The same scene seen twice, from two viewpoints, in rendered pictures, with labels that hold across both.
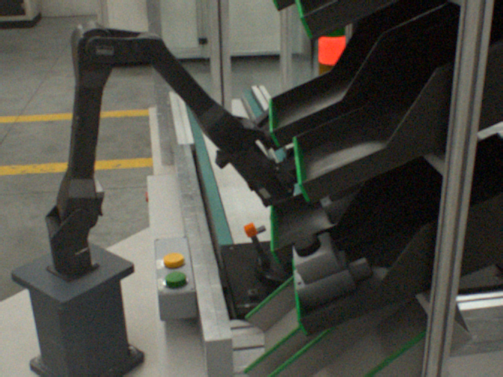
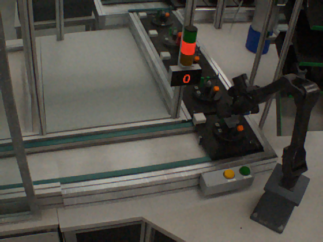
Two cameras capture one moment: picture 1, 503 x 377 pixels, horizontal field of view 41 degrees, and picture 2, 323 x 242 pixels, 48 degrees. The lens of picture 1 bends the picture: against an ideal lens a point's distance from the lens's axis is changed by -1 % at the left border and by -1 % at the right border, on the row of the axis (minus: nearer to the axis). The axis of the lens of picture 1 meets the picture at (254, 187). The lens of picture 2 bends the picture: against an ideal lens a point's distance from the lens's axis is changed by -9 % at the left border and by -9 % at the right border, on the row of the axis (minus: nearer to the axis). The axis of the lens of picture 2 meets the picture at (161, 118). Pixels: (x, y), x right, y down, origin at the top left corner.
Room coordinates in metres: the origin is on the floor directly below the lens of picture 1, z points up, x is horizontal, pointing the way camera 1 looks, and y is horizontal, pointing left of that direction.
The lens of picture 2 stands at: (1.63, 1.07, 2.08)
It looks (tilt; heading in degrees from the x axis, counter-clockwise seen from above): 41 degrees down; 258
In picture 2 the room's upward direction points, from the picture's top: 7 degrees clockwise
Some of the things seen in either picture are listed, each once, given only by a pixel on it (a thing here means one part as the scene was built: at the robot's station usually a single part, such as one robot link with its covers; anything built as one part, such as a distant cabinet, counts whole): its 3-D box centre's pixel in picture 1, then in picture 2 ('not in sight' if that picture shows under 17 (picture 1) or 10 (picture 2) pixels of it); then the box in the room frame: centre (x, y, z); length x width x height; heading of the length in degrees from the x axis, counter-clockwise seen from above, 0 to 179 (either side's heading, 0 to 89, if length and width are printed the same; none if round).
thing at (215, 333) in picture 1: (198, 233); (176, 178); (1.33, 0.13, 0.91); 0.89 x 0.06 x 0.11; 9
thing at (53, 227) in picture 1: (67, 218); (294, 166); (0.97, 0.30, 1.15); 0.09 x 0.07 x 0.06; 21
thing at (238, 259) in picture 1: (292, 274); (227, 133); (1.09, -0.07, 0.96); 0.24 x 0.24 x 0.02; 9
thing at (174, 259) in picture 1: (174, 262); (229, 174); (1.14, 0.16, 0.96); 0.04 x 0.04 x 0.02
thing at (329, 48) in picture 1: (331, 48); (188, 46); (1.29, -0.15, 1.33); 0.05 x 0.05 x 0.05
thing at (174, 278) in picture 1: (176, 281); (244, 171); (1.07, 0.15, 0.96); 0.04 x 0.04 x 0.02
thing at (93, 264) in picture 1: (71, 252); (290, 177); (0.96, 0.30, 1.09); 0.07 x 0.07 x 0.06; 50
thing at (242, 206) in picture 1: (274, 223); (157, 148); (1.39, -0.04, 0.91); 0.84 x 0.28 x 0.10; 9
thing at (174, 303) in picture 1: (174, 275); (227, 179); (1.14, 0.16, 0.93); 0.21 x 0.07 x 0.06; 9
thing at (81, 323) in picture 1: (80, 317); (279, 199); (0.96, 0.30, 0.96); 0.15 x 0.15 x 0.20; 50
